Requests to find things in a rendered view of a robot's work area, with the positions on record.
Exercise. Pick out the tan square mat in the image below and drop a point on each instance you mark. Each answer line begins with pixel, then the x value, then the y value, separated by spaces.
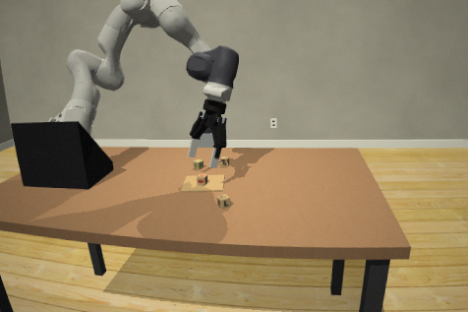
pixel 214 183

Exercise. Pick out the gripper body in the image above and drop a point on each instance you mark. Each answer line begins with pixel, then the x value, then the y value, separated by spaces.
pixel 217 108

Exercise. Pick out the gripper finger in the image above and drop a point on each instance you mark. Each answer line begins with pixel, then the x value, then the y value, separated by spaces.
pixel 219 137
pixel 196 136

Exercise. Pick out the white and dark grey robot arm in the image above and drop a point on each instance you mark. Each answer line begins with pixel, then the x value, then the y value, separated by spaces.
pixel 217 67

